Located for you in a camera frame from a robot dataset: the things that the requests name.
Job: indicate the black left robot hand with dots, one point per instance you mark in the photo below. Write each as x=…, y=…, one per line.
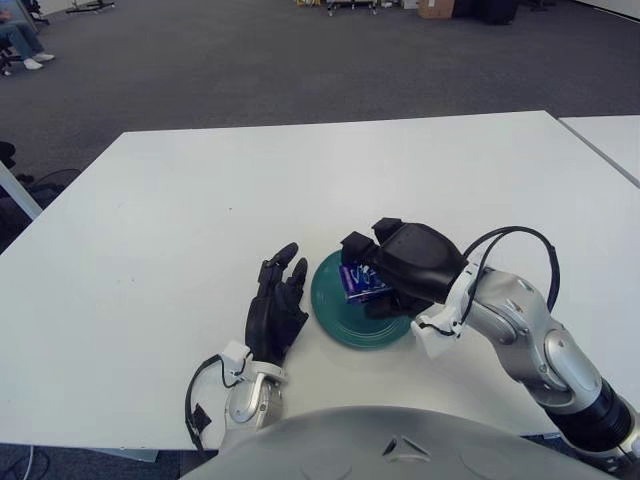
x=272, y=320

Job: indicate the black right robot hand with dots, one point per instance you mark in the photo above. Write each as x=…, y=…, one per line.
x=420, y=260

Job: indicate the blue gum box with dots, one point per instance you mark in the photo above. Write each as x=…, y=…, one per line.
x=362, y=282

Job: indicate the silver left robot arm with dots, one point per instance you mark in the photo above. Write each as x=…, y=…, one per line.
x=247, y=400

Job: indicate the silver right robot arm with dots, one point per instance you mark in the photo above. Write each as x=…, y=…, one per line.
x=520, y=320

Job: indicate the green round plate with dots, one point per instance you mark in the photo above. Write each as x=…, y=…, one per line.
x=350, y=325

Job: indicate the grey robot torso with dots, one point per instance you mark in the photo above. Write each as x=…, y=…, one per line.
x=350, y=445

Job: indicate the brown cardboard box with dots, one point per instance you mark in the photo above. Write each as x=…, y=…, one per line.
x=434, y=7

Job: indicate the black cabinet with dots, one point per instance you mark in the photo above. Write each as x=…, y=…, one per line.
x=495, y=10

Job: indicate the black office chair base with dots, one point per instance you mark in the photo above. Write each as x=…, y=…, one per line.
x=50, y=182

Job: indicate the wheeled cart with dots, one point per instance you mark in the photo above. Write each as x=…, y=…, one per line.
x=350, y=4

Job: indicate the white table leg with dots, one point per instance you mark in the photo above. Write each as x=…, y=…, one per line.
x=19, y=195

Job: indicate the black floor stand base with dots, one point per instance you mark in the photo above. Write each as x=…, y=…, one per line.
x=90, y=5

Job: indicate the seated person in jeans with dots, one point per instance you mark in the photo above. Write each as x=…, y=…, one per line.
x=22, y=40

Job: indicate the black office chair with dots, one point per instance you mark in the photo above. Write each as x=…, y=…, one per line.
x=35, y=10

